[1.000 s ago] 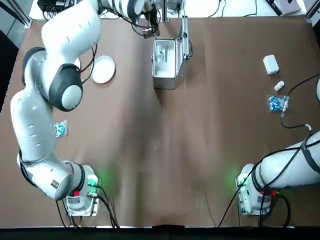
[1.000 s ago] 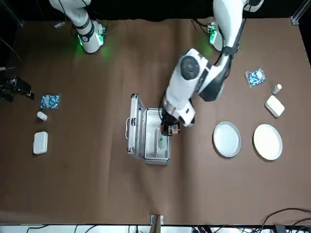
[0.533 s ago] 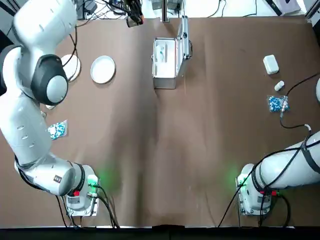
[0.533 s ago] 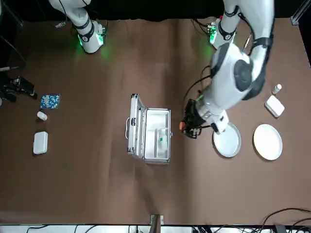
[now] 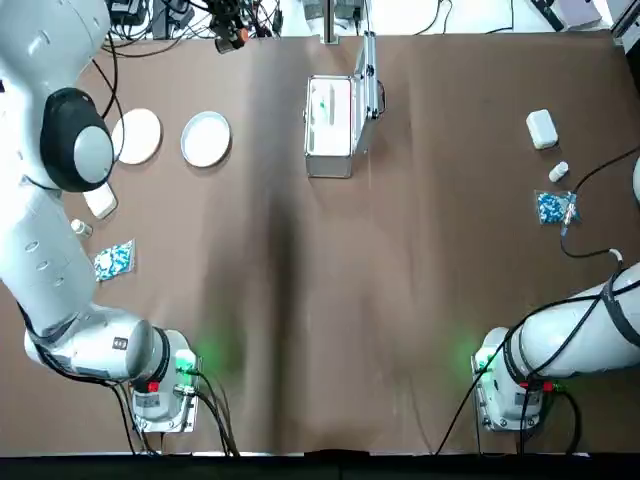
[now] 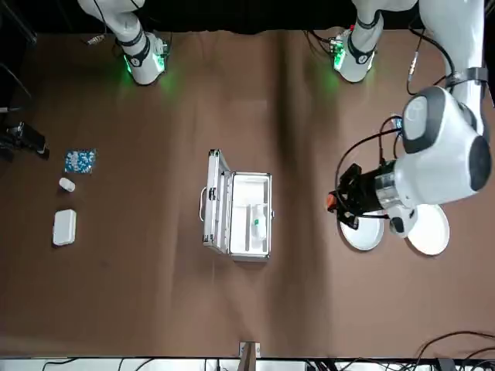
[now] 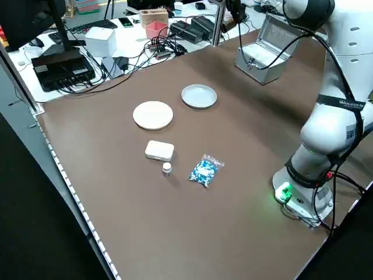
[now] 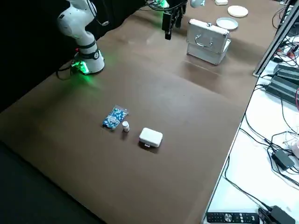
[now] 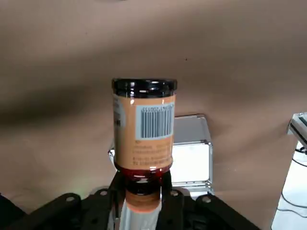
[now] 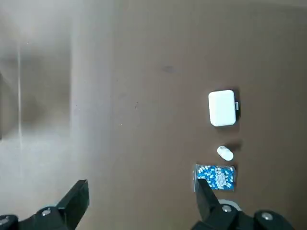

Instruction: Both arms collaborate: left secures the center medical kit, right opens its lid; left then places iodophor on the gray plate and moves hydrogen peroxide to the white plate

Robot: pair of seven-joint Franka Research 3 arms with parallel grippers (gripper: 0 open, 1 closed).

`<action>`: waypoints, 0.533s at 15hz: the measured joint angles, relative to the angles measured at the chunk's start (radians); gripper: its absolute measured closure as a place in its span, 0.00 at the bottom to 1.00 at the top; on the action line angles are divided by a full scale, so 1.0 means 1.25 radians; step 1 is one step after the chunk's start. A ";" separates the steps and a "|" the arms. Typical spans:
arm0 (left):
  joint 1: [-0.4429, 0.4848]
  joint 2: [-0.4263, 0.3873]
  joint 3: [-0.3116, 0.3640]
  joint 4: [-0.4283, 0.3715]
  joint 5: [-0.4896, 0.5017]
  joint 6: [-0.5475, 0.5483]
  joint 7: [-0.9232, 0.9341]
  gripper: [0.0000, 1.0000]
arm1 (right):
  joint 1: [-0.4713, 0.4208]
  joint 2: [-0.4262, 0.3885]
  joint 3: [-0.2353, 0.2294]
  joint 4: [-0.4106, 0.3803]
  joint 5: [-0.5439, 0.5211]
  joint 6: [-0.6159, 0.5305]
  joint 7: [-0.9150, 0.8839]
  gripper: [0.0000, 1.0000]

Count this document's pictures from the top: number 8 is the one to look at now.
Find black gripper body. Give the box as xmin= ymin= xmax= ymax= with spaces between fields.
xmin=167 ymin=0 xmax=187 ymax=12

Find silver aluminium medical kit case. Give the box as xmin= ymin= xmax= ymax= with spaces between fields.
xmin=186 ymin=18 xmax=232 ymax=65

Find round gray plate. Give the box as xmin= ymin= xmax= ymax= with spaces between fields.
xmin=216 ymin=17 xmax=239 ymax=31

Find round white plate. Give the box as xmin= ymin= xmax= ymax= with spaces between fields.
xmin=228 ymin=5 xmax=248 ymax=17

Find blue white pill bag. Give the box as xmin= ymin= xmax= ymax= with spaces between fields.
xmin=102 ymin=105 xmax=129 ymax=131

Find black ribbed power brick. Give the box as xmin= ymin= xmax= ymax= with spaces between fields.
xmin=266 ymin=74 xmax=299 ymax=105
xmin=275 ymin=64 xmax=299 ymax=81

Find black laptop power adapter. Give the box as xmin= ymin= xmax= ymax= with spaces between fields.
xmin=272 ymin=149 xmax=295 ymax=170

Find black remote control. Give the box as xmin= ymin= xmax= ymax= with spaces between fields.
xmin=206 ymin=211 xmax=260 ymax=224

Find black cable with silver plug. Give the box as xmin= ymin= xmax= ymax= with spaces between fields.
xmin=85 ymin=0 xmax=110 ymax=26

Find aluminium camera post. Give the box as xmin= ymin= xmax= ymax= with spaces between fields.
xmin=252 ymin=0 xmax=299 ymax=77

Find black arm base cable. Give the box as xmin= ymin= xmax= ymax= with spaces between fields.
xmin=55 ymin=62 xmax=78 ymax=81

